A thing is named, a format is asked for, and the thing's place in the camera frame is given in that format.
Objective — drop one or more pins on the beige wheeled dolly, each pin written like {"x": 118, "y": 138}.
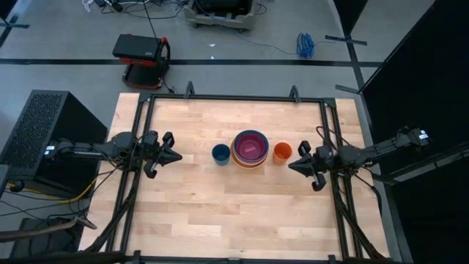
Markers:
{"x": 220, "y": 21}

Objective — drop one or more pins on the grey metal bar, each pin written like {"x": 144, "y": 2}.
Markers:
{"x": 432, "y": 165}

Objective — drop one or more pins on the black equipment box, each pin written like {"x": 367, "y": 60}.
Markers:
{"x": 223, "y": 5}

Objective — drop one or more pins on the black metal table frame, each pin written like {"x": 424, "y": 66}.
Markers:
{"x": 238, "y": 97}

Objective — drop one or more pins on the black partition panel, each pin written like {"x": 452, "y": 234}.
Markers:
{"x": 348, "y": 14}

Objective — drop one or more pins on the teal blue bowl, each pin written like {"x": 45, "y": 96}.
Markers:
{"x": 251, "y": 131}

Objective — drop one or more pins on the orange cup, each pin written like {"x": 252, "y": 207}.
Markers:
{"x": 282, "y": 152}

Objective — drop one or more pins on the pink bowl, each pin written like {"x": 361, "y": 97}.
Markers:
{"x": 251, "y": 144}

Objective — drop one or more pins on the black partition foot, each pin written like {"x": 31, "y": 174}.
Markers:
{"x": 348, "y": 89}
{"x": 346, "y": 40}

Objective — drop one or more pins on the black perforated computer tower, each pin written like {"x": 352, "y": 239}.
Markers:
{"x": 33, "y": 110}

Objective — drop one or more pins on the red and black cart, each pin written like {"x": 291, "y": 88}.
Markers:
{"x": 135, "y": 45}

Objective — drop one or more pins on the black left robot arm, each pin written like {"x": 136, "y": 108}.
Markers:
{"x": 91, "y": 150}

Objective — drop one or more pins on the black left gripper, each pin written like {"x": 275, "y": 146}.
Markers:
{"x": 151, "y": 146}

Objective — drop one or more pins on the large black partition curtain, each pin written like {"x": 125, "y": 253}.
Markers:
{"x": 432, "y": 73}

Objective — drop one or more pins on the light orange bowl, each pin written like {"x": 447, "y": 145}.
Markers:
{"x": 249, "y": 167}

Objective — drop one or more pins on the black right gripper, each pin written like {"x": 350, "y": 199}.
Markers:
{"x": 324, "y": 159}

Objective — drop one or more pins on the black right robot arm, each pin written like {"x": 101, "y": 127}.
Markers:
{"x": 381, "y": 148}

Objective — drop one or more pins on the dark blue cup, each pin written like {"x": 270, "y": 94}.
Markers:
{"x": 221, "y": 154}

